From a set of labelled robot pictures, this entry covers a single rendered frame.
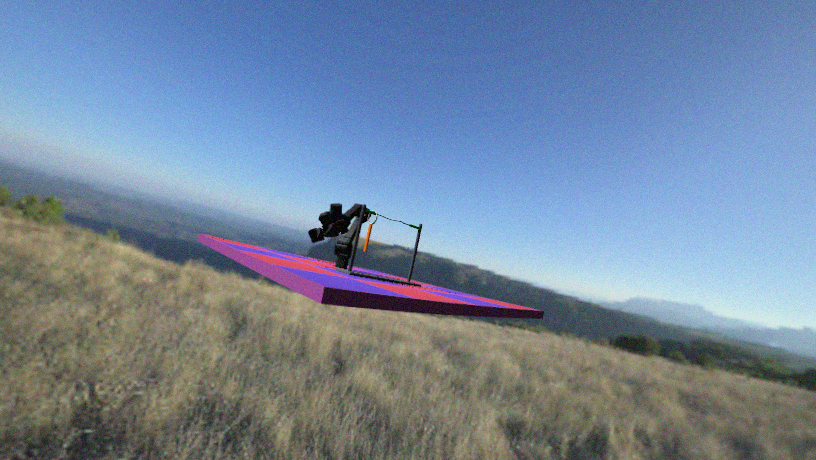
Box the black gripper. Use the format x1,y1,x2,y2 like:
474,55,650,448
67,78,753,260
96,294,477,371
308,219,349,243

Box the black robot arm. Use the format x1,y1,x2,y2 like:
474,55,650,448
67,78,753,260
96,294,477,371
318,203,362,269

